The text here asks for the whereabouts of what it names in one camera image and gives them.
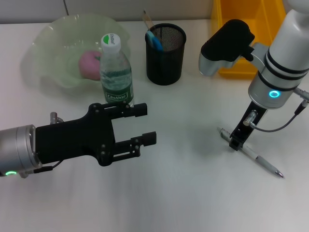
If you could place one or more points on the clear green-label water bottle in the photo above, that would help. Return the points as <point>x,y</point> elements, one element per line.
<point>116,79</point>

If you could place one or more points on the pink peach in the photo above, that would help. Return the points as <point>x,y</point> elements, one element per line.
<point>88,64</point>

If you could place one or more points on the blue scissors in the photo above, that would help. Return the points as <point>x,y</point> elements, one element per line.
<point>155,43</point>

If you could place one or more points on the black mesh pen cup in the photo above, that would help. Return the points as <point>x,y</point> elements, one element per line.
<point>169,70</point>

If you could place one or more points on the transparent plastic ruler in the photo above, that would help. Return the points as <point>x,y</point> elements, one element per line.
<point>147,20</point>

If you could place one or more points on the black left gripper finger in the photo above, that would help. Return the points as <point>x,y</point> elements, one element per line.
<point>149,139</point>

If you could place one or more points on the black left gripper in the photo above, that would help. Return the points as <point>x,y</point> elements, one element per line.
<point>72,140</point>

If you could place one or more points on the white grey pen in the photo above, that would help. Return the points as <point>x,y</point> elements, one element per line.
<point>265,165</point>

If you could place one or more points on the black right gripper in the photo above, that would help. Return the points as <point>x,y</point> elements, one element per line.
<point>243,130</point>

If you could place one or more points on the left gripper silver connector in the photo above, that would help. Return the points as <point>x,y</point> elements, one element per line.
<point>54,117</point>

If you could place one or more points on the pale green glass fruit plate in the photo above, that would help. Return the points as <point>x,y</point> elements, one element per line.
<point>60,31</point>

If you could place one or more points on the yellow plastic bin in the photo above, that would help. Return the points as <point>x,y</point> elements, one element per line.
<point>265,24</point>

